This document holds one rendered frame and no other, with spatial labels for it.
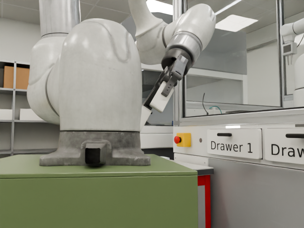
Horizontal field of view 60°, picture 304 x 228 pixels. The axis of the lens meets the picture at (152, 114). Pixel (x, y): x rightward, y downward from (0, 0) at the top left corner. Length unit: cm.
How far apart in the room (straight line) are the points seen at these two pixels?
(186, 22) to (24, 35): 460
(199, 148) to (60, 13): 89
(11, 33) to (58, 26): 452
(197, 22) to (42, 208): 58
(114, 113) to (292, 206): 71
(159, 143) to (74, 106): 142
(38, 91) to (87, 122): 22
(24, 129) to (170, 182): 464
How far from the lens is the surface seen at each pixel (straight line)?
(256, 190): 108
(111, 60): 47
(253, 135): 104
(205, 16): 79
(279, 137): 97
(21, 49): 515
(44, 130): 500
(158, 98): 55
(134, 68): 50
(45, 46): 68
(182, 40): 71
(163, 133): 187
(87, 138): 46
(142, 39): 85
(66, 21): 71
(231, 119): 115
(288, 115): 98
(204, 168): 118
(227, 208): 121
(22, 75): 459
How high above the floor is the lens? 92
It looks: 4 degrees up
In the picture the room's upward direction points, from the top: straight up
